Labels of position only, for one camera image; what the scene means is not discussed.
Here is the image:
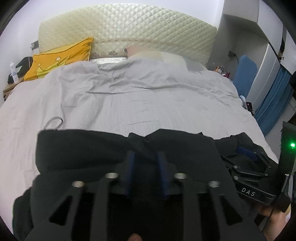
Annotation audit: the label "black puffer jacket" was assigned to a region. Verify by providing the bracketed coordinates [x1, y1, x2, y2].
[13, 130, 255, 240]

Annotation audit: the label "person right hand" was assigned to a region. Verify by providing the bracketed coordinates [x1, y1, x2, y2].
[256, 204, 291, 241]

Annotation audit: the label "blue curtain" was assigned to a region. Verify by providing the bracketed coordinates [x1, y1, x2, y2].
[254, 66, 293, 136]

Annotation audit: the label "small bottles on shelf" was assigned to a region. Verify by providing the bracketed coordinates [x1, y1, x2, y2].
[207, 65, 230, 79]

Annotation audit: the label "grey white duvet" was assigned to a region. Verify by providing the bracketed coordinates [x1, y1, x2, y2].
[1, 58, 276, 228]

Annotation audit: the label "pale patterned pillow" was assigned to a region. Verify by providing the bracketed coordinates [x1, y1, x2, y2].
[125, 46, 207, 72]

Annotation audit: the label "grey white wardrobe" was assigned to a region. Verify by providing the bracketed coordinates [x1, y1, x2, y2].
[207, 1, 295, 110]

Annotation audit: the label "wooden nightstand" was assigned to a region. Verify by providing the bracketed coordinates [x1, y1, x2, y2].
[3, 77, 23, 101]

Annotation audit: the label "yellow pillow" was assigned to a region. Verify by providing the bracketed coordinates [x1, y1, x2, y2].
[24, 37, 94, 81]

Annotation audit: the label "black bag on nightstand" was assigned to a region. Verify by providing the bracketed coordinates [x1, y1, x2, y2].
[8, 56, 33, 84]

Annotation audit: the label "white plastic bottle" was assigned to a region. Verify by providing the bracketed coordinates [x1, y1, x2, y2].
[10, 61, 19, 83]

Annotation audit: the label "cream quilted headboard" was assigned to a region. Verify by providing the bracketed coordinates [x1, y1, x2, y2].
[38, 4, 217, 64]

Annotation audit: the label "wall socket right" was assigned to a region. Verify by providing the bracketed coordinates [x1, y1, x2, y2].
[228, 51, 236, 58]

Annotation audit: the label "wall socket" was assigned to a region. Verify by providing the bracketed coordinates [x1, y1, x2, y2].
[228, 51, 236, 58]
[30, 41, 39, 50]

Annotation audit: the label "wall socket left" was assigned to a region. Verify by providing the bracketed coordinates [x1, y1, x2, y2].
[30, 41, 39, 50]

